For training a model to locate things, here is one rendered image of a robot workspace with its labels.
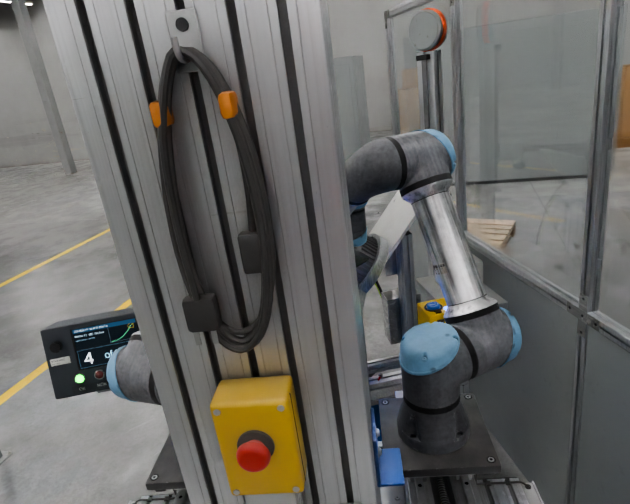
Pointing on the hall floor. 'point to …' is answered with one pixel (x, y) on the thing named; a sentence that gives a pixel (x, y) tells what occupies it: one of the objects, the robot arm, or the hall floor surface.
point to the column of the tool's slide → (432, 102)
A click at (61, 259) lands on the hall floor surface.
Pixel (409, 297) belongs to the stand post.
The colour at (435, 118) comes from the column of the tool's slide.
